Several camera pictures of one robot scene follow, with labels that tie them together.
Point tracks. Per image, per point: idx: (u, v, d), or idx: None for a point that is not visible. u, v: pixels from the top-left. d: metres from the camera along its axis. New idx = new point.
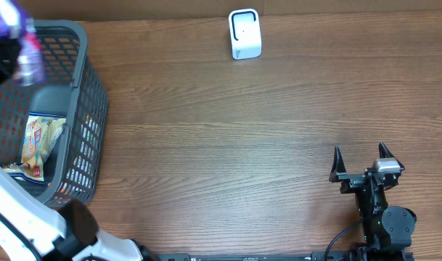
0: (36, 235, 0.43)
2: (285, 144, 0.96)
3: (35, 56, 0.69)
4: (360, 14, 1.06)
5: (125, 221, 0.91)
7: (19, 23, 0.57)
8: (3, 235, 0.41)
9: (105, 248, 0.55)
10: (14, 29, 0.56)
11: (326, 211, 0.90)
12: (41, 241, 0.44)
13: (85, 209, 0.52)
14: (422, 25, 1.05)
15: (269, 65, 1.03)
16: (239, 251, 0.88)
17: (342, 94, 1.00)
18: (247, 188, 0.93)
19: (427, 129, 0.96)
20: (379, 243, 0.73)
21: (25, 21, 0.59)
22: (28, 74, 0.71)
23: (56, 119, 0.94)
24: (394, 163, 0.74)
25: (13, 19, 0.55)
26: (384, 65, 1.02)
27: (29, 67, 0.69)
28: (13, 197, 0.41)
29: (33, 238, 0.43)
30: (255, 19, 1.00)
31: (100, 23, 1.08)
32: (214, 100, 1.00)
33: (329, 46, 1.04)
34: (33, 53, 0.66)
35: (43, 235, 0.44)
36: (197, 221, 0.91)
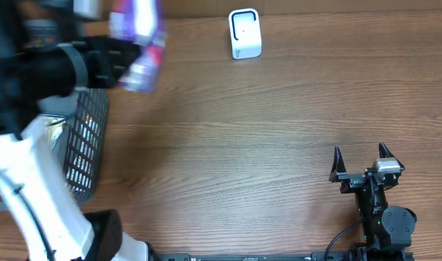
0: (59, 249, 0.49)
2: (285, 144, 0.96)
3: (151, 69, 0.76)
4: (360, 14, 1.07)
5: (125, 221, 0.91)
7: (149, 33, 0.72)
8: (38, 240, 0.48)
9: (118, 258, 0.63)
10: (144, 38, 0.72)
11: (326, 211, 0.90)
12: (61, 254, 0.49)
13: (117, 224, 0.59)
14: (421, 25, 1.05)
15: (269, 64, 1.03)
16: (239, 251, 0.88)
17: (342, 94, 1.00)
18: (246, 188, 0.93)
19: (427, 129, 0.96)
20: (379, 243, 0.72)
21: (154, 35, 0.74)
22: (133, 82, 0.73)
23: None
24: (394, 163, 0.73)
25: (145, 29, 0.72)
26: (384, 65, 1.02)
27: (141, 77, 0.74)
28: (63, 209, 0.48)
29: (56, 249, 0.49)
30: (255, 18, 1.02)
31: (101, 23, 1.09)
32: (214, 100, 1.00)
33: (329, 46, 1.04)
34: (151, 67, 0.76)
35: (67, 251, 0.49)
36: (197, 221, 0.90)
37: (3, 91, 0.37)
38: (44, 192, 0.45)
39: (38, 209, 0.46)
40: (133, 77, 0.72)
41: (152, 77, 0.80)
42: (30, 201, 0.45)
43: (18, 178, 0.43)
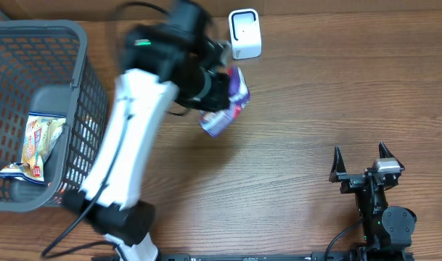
0: (111, 185, 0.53)
2: (285, 144, 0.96)
3: (225, 120, 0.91)
4: (360, 15, 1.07)
5: None
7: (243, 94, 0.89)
8: (103, 167, 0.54)
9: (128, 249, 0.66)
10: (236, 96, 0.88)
11: (326, 211, 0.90)
12: (108, 193, 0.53)
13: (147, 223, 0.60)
14: (421, 25, 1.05)
15: (269, 65, 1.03)
16: (239, 251, 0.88)
17: (342, 94, 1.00)
18: (246, 188, 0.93)
19: (427, 129, 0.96)
20: (379, 243, 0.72)
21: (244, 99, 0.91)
22: (212, 120, 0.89)
23: (56, 119, 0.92)
24: (394, 164, 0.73)
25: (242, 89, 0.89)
26: (384, 65, 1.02)
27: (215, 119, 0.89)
28: (138, 168, 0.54)
29: (108, 185, 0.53)
30: (255, 19, 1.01)
31: (101, 23, 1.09)
32: None
33: (329, 46, 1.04)
34: (231, 117, 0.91)
35: (115, 192, 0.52)
36: (198, 221, 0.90)
37: (173, 52, 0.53)
38: (141, 133, 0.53)
39: (125, 144, 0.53)
40: (211, 117, 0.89)
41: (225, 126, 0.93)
42: (129, 129, 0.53)
43: (136, 109, 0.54)
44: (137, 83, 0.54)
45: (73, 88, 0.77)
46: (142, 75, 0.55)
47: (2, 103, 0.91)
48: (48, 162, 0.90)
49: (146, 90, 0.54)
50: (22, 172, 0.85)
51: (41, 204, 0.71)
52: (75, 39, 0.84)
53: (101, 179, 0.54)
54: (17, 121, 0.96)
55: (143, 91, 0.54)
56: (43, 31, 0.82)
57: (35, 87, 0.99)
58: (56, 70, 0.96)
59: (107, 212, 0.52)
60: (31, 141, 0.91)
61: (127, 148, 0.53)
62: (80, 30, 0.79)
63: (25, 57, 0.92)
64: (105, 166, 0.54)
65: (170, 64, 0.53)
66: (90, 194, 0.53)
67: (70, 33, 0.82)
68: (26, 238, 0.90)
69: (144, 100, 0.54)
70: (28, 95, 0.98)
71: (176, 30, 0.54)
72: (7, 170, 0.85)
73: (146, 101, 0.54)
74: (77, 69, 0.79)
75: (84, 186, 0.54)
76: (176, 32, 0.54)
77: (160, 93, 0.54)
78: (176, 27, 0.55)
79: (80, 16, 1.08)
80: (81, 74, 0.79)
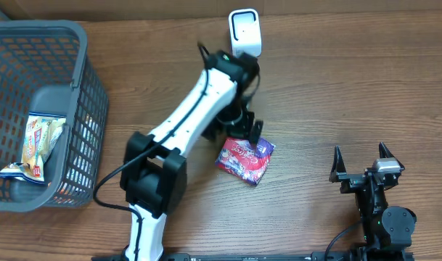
0: (177, 137, 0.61)
2: (285, 144, 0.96)
3: (255, 167, 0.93)
4: (360, 15, 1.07)
5: (125, 221, 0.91)
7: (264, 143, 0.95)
8: (176, 122, 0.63)
9: (149, 228, 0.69)
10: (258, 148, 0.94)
11: (326, 211, 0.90)
12: (172, 141, 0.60)
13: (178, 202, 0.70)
14: (421, 25, 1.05)
15: (269, 65, 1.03)
16: (239, 251, 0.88)
17: (342, 94, 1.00)
18: (246, 188, 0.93)
19: (427, 129, 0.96)
20: (379, 243, 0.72)
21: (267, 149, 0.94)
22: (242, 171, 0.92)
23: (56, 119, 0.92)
24: (394, 163, 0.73)
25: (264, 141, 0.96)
26: (384, 65, 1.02)
27: (246, 170, 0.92)
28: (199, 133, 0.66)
29: (175, 135, 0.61)
30: (255, 18, 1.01)
31: (101, 23, 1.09)
32: None
33: (329, 46, 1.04)
34: (256, 163, 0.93)
35: (178, 142, 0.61)
36: (198, 221, 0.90)
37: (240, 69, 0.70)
38: (211, 106, 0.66)
39: (200, 110, 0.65)
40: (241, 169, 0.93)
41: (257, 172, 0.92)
42: (201, 103, 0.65)
43: (210, 91, 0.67)
44: (218, 75, 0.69)
45: (73, 88, 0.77)
46: (223, 72, 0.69)
47: (2, 103, 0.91)
48: (48, 162, 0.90)
49: (221, 80, 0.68)
50: (22, 172, 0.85)
51: (41, 204, 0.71)
52: (75, 38, 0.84)
53: (170, 128, 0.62)
54: (17, 121, 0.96)
55: (218, 83, 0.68)
56: (43, 31, 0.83)
57: (35, 88, 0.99)
58: (56, 70, 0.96)
59: (171, 155, 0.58)
60: (31, 141, 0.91)
61: (197, 114, 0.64)
62: (80, 30, 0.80)
63: (25, 57, 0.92)
64: (178, 120, 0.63)
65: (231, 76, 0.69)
66: (157, 138, 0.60)
67: (69, 33, 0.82)
68: (26, 237, 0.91)
69: (218, 87, 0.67)
70: (28, 95, 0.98)
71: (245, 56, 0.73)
72: (7, 170, 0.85)
73: (217, 88, 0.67)
74: (78, 69, 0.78)
75: (154, 131, 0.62)
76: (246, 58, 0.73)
77: (228, 85, 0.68)
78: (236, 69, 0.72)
79: (80, 16, 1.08)
80: (81, 73, 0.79)
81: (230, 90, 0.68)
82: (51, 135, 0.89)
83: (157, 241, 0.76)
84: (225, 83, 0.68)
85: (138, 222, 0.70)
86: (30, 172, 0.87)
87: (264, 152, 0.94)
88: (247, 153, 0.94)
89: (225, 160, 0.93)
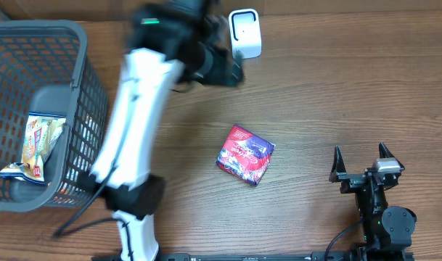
0: (120, 170, 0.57)
2: (285, 144, 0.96)
3: (255, 166, 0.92)
4: (360, 15, 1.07)
5: None
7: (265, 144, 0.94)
8: (113, 149, 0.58)
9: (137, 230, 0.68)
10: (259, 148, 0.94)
11: (326, 211, 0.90)
12: (118, 174, 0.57)
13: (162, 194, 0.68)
14: (421, 25, 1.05)
15: (269, 65, 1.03)
16: (239, 251, 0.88)
17: (342, 94, 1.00)
18: (246, 188, 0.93)
19: (427, 129, 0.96)
20: (379, 243, 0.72)
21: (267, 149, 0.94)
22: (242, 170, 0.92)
23: (56, 119, 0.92)
24: (394, 163, 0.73)
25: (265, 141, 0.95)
26: (384, 65, 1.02)
27: (246, 170, 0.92)
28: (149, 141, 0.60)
29: (116, 167, 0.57)
30: (255, 18, 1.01)
31: (101, 23, 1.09)
32: (214, 100, 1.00)
33: (329, 46, 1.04)
34: (256, 163, 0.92)
35: (125, 174, 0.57)
36: (198, 221, 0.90)
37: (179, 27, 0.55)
38: (146, 106, 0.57)
39: (136, 118, 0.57)
40: (240, 169, 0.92)
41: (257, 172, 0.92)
42: (135, 114, 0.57)
43: (141, 90, 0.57)
44: (144, 64, 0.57)
45: (73, 88, 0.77)
46: (149, 56, 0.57)
47: (2, 103, 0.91)
48: (48, 162, 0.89)
49: (149, 72, 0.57)
50: (22, 172, 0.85)
51: (41, 204, 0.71)
52: (75, 38, 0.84)
53: (110, 159, 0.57)
54: (17, 121, 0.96)
55: (144, 70, 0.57)
56: (43, 31, 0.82)
57: (35, 87, 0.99)
58: (56, 70, 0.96)
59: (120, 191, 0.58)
60: (31, 141, 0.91)
61: (133, 130, 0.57)
62: (81, 30, 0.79)
63: (25, 57, 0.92)
64: (115, 146, 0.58)
65: (177, 41, 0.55)
66: (101, 175, 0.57)
67: (69, 33, 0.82)
68: (26, 238, 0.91)
69: (148, 80, 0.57)
70: (28, 95, 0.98)
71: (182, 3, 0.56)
72: (7, 170, 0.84)
73: (149, 80, 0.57)
74: (77, 69, 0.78)
75: (96, 167, 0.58)
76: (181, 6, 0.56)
77: (161, 73, 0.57)
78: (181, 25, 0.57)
79: (80, 16, 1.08)
80: (81, 74, 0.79)
81: (167, 73, 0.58)
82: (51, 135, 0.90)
83: (149, 241, 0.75)
84: (157, 72, 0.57)
85: (123, 228, 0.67)
86: (30, 172, 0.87)
87: (265, 153, 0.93)
88: (247, 153, 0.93)
89: (224, 160, 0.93)
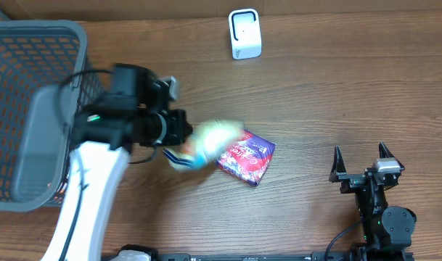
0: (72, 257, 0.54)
2: (285, 144, 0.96)
3: (254, 167, 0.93)
4: (359, 15, 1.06)
5: (125, 222, 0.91)
7: (267, 145, 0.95)
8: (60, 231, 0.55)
9: None
10: (260, 148, 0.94)
11: (326, 211, 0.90)
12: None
13: None
14: (422, 25, 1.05)
15: (269, 65, 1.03)
16: (239, 251, 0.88)
17: (342, 94, 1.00)
18: (246, 188, 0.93)
19: (427, 129, 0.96)
20: (379, 243, 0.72)
21: (269, 150, 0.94)
22: (239, 170, 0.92)
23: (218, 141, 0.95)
24: (394, 163, 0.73)
25: None
26: (384, 65, 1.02)
27: (244, 170, 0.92)
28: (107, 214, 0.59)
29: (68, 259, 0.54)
30: (255, 19, 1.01)
31: (101, 24, 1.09)
32: (214, 100, 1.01)
33: (329, 46, 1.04)
34: (256, 163, 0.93)
35: None
36: (197, 221, 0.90)
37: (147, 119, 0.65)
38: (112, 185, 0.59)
39: (70, 204, 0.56)
40: (238, 170, 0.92)
41: (256, 173, 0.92)
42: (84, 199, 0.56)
43: (88, 180, 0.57)
44: (91, 155, 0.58)
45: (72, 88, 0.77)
46: (96, 146, 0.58)
47: (2, 103, 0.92)
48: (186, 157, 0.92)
49: (99, 166, 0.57)
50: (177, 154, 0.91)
51: (41, 204, 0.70)
52: (75, 39, 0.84)
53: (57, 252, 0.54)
54: (17, 122, 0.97)
55: (97, 161, 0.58)
56: (43, 32, 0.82)
57: (35, 87, 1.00)
58: (56, 70, 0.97)
59: None
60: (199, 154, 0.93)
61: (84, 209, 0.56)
62: (80, 31, 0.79)
63: (25, 57, 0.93)
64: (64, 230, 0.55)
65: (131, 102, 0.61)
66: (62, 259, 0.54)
67: (69, 33, 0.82)
68: (27, 238, 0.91)
69: (96, 172, 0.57)
70: (28, 95, 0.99)
71: (117, 98, 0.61)
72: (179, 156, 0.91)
73: (98, 170, 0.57)
74: (77, 69, 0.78)
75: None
76: (122, 103, 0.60)
77: (111, 163, 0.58)
78: (120, 94, 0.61)
79: (80, 16, 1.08)
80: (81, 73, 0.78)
81: (118, 159, 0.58)
82: (210, 148, 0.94)
83: None
84: (107, 161, 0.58)
85: None
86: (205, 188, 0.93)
87: (265, 153, 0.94)
88: (247, 153, 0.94)
89: (223, 161, 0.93)
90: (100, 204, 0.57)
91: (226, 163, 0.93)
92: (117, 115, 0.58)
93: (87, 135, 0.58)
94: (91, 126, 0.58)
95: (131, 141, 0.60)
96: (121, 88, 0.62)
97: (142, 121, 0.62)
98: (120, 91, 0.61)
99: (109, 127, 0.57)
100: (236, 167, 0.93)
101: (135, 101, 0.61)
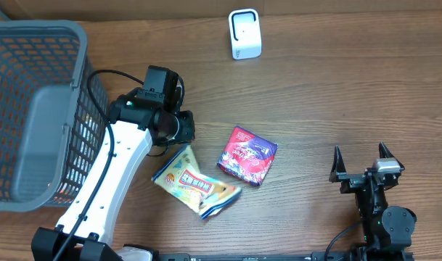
0: (91, 218, 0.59)
2: (285, 144, 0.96)
3: (256, 169, 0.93)
4: (359, 15, 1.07)
5: (125, 221, 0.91)
7: (268, 146, 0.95)
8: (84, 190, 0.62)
9: None
10: (262, 149, 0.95)
11: (326, 211, 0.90)
12: (84, 225, 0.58)
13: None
14: (421, 25, 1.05)
15: (269, 65, 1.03)
16: (239, 251, 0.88)
17: (342, 94, 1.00)
18: (246, 188, 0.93)
19: (427, 129, 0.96)
20: (379, 243, 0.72)
21: (271, 151, 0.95)
22: (242, 171, 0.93)
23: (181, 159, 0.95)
24: (394, 163, 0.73)
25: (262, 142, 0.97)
26: (384, 65, 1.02)
27: (246, 172, 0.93)
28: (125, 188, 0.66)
29: (87, 217, 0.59)
30: (255, 19, 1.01)
31: (101, 24, 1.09)
32: (214, 100, 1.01)
33: (329, 46, 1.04)
34: (259, 164, 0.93)
35: (93, 225, 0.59)
36: (197, 221, 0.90)
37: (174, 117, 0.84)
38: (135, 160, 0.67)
39: (97, 169, 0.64)
40: (241, 172, 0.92)
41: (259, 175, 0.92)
42: (111, 165, 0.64)
43: (117, 150, 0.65)
44: (123, 128, 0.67)
45: (73, 88, 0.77)
46: (128, 123, 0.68)
47: (2, 103, 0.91)
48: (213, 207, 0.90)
49: (129, 137, 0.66)
50: (218, 201, 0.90)
51: (41, 204, 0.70)
52: (75, 39, 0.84)
53: (78, 212, 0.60)
54: (17, 122, 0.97)
55: (127, 135, 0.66)
56: (43, 31, 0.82)
57: (35, 88, 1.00)
58: (56, 70, 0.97)
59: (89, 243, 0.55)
60: (188, 186, 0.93)
61: (109, 175, 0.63)
62: (80, 31, 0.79)
63: (25, 57, 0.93)
64: (89, 188, 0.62)
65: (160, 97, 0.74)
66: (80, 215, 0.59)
67: (69, 33, 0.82)
68: (26, 238, 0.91)
69: (126, 142, 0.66)
70: (28, 95, 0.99)
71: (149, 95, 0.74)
72: (209, 205, 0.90)
73: (127, 143, 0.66)
74: (77, 69, 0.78)
75: (62, 221, 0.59)
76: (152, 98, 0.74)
77: (140, 138, 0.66)
78: (151, 90, 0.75)
79: (80, 16, 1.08)
80: (81, 73, 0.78)
81: (146, 138, 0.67)
82: (201, 176, 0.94)
83: None
84: (137, 135, 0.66)
85: None
86: (224, 192, 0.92)
87: (267, 153, 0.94)
88: (249, 154, 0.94)
89: (226, 162, 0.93)
90: (123, 174, 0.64)
91: (228, 167, 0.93)
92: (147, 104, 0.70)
93: (118, 117, 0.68)
94: (125, 109, 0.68)
95: (157, 130, 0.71)
96: (153, 85, 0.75)
97: (167, 115, 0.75)
98: (152, 89, 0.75)
99: (140, 112, 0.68)
100: (238, 169, 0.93)
101: (163, 98, 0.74)
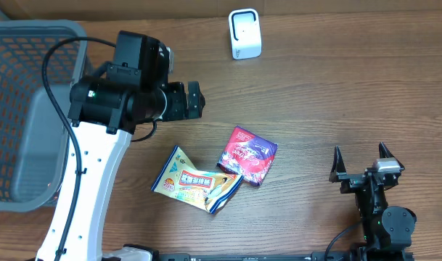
0: (70, 251, 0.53)
2: (285, 144, 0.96)
3: (256, 169, 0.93)
4: (359, 14, 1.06)
5: (125, 221, 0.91)
7: (269, 146, 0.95)
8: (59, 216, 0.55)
9: None
10: (262, 149, 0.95)
11: (326, 211, 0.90)
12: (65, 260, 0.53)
13: None
14: (422, 25, 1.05)
15: (269, 65, 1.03)
16: (239, 251, 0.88)
17: (342, 94, 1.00)
18: (246, 188, 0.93)
19: (427, 129, 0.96)
20: (379, 243, 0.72)
21: (271, 150, 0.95)
22: (242, 171, 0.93)
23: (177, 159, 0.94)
24: (393, 163, 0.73)
25: None
26: (384, 65, 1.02)
27: (246, 172, 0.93)
28: (104, 206, 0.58)
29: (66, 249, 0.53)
30: (255, 18, 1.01)
31: (101, 24, 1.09)
32: (214, 100, 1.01)
33: (329, 46, 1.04)
34: (259, 164, 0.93)
35: (72, 257, 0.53)
36: (197, 221, 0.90)
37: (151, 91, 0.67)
38: (105, 180, 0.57)
39: (69, 190, 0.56)
40: (241, 172, 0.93)
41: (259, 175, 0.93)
42: (82, 185, 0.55)
43: (86, 164, 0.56)
44: (90, 133, 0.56)
45: None
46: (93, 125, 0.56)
47: (2, 103, 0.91)
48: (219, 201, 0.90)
49: (99, 147, 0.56)
50: (220, 193, 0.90)
51: (41, 204, 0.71)
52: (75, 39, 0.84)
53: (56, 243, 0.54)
54: (18, 121, 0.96)
55: (95, 145, 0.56)
56: (43, 31, 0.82)
57: (35, 87, 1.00)
58: (56, 70, 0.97)
59: None
60: (189, 187, 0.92)
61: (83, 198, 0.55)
62: (80, 31, 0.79)
63: (25, 57, 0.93)
64: (64, 213, 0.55)
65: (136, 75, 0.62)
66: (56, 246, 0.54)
67: (68, 32, 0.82)
68: (27, 238, 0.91)
69: (96, 152, 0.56)
70: (28, 95, 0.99)
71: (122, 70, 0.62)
72: (215, 199, 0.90)
73: (96, 152, 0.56)
74: (77, 69, 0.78)
75: (39, 254, 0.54)
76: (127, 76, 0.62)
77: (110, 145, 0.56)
78: (124, 66, 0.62)
79: (80, 16, 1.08)
80: (81, 73, 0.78)
81: (119, 139, 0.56)
82: (200, 172, 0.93)
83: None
84: (107, 144, 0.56)
85: None
86: (226, 182, 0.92)
87: (267, 153, 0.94)
88: (249, 154, 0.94)
89: (226, 162, 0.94)
90: (99, 193, 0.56)
91: (228, 167, 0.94)
92: (116, 88, 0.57)
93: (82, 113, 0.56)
94: (88, 103, 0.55)
95: (131, 118, 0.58)
96: (125, 59, 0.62)
97: (144, 100, 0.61)
98: (124, 62, 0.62)
99: (108, 101, 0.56)
100: (238, 169, 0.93)
101: (140, 73, 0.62)
